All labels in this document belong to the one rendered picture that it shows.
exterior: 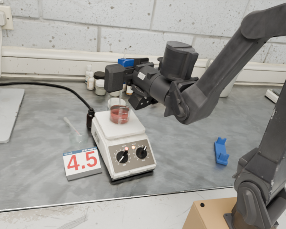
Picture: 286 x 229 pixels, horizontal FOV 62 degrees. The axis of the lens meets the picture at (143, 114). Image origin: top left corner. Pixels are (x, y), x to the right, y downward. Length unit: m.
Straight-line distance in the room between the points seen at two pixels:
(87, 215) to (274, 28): 0.49
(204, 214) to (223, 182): 0.25
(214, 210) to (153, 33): 0.82
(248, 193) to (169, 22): 0.87
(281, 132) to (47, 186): 0.51
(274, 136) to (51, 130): 0.62
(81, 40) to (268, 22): 0.84
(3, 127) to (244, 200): 0.67
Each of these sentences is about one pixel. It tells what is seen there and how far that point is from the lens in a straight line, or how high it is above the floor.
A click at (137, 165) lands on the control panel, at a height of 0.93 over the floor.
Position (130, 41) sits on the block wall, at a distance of 1.11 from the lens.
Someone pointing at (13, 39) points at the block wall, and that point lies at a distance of 1.11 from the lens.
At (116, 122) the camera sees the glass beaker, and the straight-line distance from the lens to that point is 0.66.
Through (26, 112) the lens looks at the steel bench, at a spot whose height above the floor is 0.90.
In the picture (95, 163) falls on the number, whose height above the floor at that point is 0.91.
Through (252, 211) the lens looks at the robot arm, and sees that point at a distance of 0.43.
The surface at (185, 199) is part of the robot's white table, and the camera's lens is 0.65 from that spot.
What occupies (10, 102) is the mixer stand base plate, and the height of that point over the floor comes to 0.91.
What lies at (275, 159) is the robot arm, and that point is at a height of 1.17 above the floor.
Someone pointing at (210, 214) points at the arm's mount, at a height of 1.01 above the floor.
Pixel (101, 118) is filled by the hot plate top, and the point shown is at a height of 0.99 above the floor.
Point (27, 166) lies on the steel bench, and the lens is 0.69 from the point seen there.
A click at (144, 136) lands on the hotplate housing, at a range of 0.68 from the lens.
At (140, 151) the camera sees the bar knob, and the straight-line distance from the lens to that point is 0.65.
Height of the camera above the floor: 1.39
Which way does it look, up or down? 33 degrees down
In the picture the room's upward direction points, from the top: 11 degrees clockwise
